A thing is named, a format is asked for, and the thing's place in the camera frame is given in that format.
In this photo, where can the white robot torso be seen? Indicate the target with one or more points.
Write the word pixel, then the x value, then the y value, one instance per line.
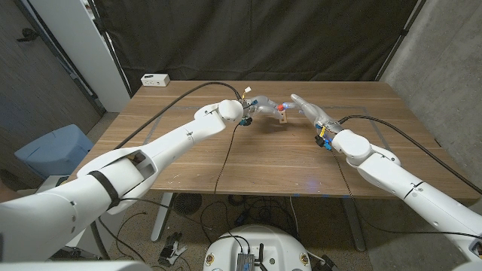
pixel 260 241

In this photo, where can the wooden block with holes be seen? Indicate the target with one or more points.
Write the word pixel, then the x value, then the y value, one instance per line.
pixel 283 117

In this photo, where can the round black floor fan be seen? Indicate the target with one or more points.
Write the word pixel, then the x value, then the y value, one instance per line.
pixel 187 204

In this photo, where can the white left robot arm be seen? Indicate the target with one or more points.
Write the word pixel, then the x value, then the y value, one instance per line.
pixel 94 195

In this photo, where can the black white floor gadget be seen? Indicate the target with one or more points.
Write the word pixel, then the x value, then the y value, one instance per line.
pixel 171 250

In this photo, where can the grey table leg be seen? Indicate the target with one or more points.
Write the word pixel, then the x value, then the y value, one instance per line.
pixel 352 226

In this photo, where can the blue plastic bin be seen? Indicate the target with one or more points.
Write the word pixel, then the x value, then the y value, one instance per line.
pixel 52 150

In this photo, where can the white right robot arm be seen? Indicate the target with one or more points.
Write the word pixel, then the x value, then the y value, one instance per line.
pixel 384 177

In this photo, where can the white power strip box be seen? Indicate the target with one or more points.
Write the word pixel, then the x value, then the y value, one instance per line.
pixel 155 80

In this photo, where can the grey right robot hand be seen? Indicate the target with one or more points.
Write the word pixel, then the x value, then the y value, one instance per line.
pixel 316 112

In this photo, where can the person's bare leg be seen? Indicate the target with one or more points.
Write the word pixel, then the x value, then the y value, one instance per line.
pixel 5 193

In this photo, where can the small black device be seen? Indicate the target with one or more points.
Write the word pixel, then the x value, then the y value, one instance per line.
pixel 328 263

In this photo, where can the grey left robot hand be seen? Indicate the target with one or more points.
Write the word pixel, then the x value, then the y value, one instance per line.
pixel 265 106

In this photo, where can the grey electronics box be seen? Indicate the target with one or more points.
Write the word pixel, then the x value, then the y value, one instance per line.
pixel 245 262

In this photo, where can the black backdrop stand pole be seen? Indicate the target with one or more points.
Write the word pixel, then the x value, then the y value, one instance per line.
pixel 401 35
pixel 109 49

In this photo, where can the white table leg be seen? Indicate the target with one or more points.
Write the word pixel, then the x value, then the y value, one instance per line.
pixel 162 218

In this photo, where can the white pillar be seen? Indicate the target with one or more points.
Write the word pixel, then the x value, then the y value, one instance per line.
pixel 83 49

